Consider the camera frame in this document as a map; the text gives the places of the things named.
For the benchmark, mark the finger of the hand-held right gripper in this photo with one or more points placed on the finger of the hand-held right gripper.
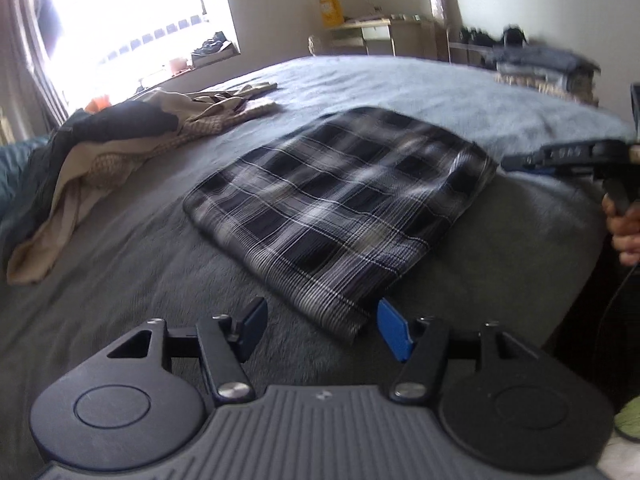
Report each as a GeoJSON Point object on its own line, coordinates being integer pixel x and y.
{"type": "Point", "coordinates": [560, 160]}

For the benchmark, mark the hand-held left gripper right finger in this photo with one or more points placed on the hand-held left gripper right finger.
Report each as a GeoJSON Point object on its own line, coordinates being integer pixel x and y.
{"type": "Point", "coordinates": [395, 332]}

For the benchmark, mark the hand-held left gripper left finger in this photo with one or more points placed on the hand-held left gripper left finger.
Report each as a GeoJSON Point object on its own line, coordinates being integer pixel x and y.
{"type": "Point", "coordinates": [252, 327]}

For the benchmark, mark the dark plaid shirt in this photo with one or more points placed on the dark plaid shirt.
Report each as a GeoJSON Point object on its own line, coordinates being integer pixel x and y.
{"type": "Point", "coordinates": [340, 210]}

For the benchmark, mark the person's right hand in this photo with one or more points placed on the person's right hand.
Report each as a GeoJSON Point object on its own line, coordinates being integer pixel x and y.
{"type": "Point", "coordinates": [625, 235]}

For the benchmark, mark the folded beige patterned garment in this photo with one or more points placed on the folded beige patterned garment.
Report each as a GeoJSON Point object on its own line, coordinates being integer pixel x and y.
{"type": "Point", "coordinates": [540, 87]}

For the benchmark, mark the folded dark grey garment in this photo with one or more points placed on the folded dark grey garment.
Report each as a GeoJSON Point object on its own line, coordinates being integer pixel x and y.
{"type": "Point", "coordinates": [545, 57]}

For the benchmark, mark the grey fleece bed blanket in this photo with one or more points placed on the grey fleece bed blanket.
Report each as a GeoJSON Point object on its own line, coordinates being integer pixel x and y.
{"type": "Point", "coordinates": [125, 270]}

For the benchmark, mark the metal shoe rack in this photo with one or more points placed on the metal shoe rack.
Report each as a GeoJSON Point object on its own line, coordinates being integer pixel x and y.
{"type": "Point", "coordinates": [465, 47]}

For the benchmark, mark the black shoes on rack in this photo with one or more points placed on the black shoes on rack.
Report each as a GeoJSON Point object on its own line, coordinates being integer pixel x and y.
{"type": "Point", "coordinates": [475, 35]}

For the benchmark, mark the long cardboard box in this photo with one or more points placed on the long cardboard box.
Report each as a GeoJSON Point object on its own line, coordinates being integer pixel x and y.
{"type": "Point", "coordinates": [437, 10]}

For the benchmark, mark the pinkish knitted sweater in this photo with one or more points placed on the pinkish knitted sweater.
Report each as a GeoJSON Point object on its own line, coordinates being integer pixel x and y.
{"type": "Point", "coordinates": [220, 120]}

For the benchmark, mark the checked beige knit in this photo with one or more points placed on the checked beige knit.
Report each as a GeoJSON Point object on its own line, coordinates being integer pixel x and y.
{"type": "Point", "coordinates": [107, 170]}

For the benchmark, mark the white desk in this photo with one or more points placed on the white desk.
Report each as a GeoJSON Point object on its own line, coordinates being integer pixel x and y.
{"type": "Point", "coordinates": [385, 32]}

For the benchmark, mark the beige cloth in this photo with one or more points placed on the beige cloth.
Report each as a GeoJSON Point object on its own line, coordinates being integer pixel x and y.
{"type": "Point", "coordinates": [60, 210]}

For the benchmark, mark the person's green fuzzy top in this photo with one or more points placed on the person's green fuzzy top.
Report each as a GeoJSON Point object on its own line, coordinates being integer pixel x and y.
{"type": "Point", "coordinates": [629, 417]}

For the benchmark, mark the orange item on windowsill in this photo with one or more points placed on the orange item on windowsill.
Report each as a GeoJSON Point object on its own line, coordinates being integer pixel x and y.
{"type": "Point", "coordinates": [97, 103]}

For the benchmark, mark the yellow box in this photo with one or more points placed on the yellow box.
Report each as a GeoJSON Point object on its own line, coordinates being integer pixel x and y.
{"type": "Point", "coordinates": [331, 11]}

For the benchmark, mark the dark shoes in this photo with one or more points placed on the dark shoes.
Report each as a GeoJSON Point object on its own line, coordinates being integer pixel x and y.
{"type": "Point", "coordinates": [212, 46]}

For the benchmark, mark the window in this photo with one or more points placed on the window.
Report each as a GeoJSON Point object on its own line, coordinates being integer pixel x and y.
{"type": "Point", "coordinates": [135, 10]}

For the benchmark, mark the grey curtain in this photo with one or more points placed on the grey curtain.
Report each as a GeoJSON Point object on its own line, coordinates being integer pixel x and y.
{"type": "Point", "coordinates": [25, 75]}

